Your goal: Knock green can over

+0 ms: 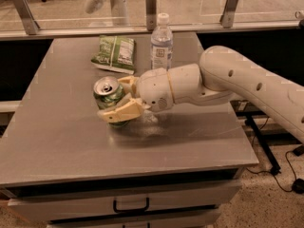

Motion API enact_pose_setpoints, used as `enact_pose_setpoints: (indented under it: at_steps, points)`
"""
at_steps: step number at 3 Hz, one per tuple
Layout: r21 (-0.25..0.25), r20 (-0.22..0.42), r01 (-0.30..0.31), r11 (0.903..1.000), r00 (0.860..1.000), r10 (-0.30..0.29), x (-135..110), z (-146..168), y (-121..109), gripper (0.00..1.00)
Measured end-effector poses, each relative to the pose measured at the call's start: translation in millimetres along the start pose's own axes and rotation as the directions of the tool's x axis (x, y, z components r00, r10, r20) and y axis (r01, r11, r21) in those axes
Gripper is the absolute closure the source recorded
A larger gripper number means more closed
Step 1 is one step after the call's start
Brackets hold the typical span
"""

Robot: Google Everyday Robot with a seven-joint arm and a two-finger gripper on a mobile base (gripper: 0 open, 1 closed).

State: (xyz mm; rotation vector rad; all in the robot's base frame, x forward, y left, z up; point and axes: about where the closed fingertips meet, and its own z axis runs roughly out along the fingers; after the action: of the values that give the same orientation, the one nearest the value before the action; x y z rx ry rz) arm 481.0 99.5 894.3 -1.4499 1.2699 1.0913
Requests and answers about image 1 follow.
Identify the black metal stand leg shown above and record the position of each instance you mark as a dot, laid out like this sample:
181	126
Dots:
275	169

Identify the right metal railing bracket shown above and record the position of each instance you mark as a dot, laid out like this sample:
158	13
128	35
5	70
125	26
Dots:
228	16

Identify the black drawer handle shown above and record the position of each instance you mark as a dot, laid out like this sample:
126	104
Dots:
130	205

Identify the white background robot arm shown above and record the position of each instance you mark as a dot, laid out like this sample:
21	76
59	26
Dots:
118	10

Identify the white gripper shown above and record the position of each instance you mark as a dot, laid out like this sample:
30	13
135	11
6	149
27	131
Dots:
154	87

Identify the left metal railing bracket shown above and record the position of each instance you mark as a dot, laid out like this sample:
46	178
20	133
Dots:
29	24

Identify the green soda can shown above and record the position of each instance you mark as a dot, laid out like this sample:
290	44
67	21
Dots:
109	97

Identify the green chip bag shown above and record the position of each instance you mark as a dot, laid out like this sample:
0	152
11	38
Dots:
116	53

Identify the clear plastic water bottle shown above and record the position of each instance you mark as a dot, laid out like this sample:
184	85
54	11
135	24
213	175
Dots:
161	43

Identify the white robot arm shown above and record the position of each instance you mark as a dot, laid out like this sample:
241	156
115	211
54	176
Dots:
220	73

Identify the middle metal railing bracket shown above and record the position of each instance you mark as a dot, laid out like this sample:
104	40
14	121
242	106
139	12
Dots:
151	14

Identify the metal railing bracket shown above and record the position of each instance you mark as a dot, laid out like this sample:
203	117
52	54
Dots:
29	24
151	14
228	16

